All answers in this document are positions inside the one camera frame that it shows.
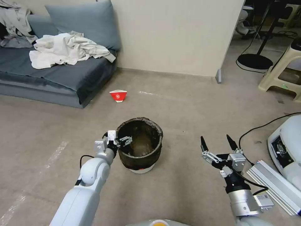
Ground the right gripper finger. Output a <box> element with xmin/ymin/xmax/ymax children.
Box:
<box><xmin>200</xmin><ymin>136</ymin><xmax>223</xmax><ymax>169</ymax></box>
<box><xmin>226</xmin><ymin>134</ymin><xmax>244</xmax><ymax>155</ymax></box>

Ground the trash can with black bag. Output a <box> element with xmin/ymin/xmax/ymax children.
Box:
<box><xmin>116</xmin><ymin>116</ymin><xmax>164</xmax><ymax>175</ymax></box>

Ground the crushed red paper cup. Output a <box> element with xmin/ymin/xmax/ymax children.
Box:
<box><xmin>109</xmin><ymin>89</ymin><xmax>128</xmax><ymax>104</ymax></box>

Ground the white rounded machine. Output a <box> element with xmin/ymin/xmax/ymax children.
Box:
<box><xmin>267</xmin><ymin>115</ymin><xmax>301</xmax><ymax>189</ymax></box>

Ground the black round-base stand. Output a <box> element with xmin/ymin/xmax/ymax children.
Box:
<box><xmin>235</xmin><ymin>0</ymin><xmax>279</xmax><ymax>72</ymax></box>

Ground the beige plastic stool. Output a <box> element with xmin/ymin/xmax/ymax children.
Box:
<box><xmin>278</xmin><ymin>3</ymin><xmax>301</xmax><ymax>30</ymax></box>
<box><xmin>258</xmin><ymin>37</ymin><xmax>301</xmax><ymax>103</ymax></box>

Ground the blue grey sofa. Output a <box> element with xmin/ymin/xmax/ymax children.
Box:
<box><xmin>0</xmin><ymin>20</ymin><xmax>119</xmax><ymax>109</ymax></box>

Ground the crumpled white garment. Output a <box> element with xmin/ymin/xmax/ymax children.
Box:
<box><xmin>29</xmin><ymin>31</ymin><xmax>117</xmax><ymax>70</ymax></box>

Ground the person's leg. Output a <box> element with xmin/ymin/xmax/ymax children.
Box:
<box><xmin>235</xmin><ymin>6</ymin><xmax>256</xmax><ymax>40</ymax></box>

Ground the large blue grey cushion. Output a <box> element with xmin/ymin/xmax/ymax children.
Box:
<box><xmin>44</xmin><ymin>0</ymin><xmax>121</xmax><ymax>51</ymax></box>

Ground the small blue grey cushion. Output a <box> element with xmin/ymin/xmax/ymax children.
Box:
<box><xmin>27</xmin><ymin>14</ymin><xmax>59</xmax><ymax>40</ymax></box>

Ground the crumpled grey garment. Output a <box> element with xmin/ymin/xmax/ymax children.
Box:
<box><xmin>0</xmin><ymin>3</ymin><xmax>39</xmax><ymax>48</ymax></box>

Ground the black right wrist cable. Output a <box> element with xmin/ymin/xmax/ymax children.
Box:
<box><xmin>236</xmin><ymin>150</ymin><xmax>269</xmax><ymax>195</ymax></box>

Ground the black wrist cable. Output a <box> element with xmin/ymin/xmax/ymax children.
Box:
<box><xmin>80</xmin><ymin>154</ymin><xmax>95</xmax><ymax>170</ymax></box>
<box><xmin>236</xmin><ymin>150</ymin><xmax>269</xmax><ymax>195</ymax></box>

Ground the black floor cable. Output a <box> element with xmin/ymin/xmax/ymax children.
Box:
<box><xmin>239</xmin><ymin>113</ymin><xmax>301</xmax><ymax>166</ymax></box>

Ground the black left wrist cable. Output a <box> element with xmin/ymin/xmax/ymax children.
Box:
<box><xmin>80</xmin><ymin>154</ymin><xmax>95</xmax><ymax>170</ymax></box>

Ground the silver aluminium rail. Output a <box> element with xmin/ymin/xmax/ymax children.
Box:
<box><xmin>246</xmin><ymin>159</ymin><xmax>301</xmax><ymax>216</ymax></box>

